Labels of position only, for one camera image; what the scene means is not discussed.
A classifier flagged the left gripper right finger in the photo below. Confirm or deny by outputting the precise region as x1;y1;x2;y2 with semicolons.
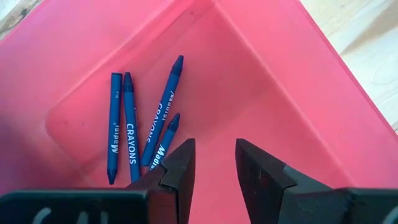
234;138;346;224

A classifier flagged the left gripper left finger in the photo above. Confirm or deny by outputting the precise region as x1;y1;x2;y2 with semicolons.
126;138;197;224

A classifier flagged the dark navy marker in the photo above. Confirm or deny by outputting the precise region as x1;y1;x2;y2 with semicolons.
148;112;181;171

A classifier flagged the blue-grey pen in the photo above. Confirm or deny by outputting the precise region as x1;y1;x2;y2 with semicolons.
123;72;142;183

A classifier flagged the pink-red plastic bin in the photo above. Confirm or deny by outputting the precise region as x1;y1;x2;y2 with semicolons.
0;0;398;224

